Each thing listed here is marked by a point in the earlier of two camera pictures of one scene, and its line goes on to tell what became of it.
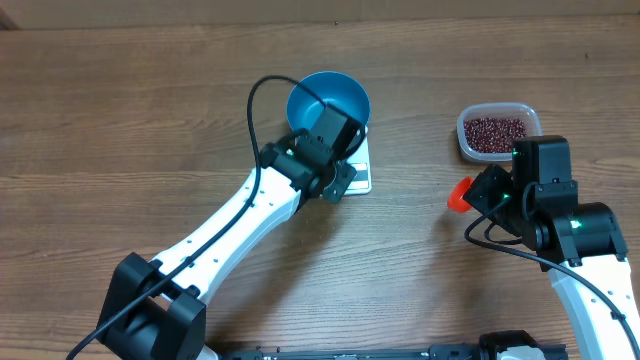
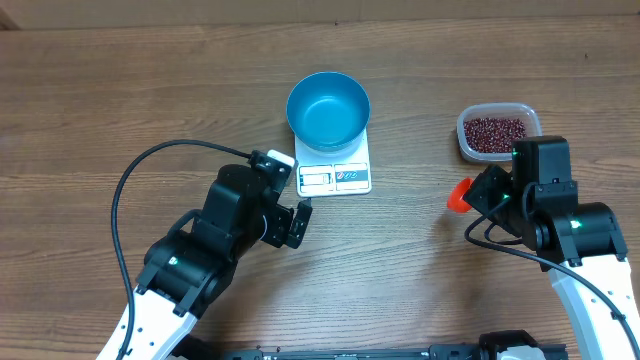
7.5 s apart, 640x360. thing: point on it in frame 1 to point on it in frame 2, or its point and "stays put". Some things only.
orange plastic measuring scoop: x=455 y=202 stays put
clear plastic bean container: x=486 y=131 stays put
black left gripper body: x=343 y=176 to x=269 y=229
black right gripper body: x=486 y=187 stays put
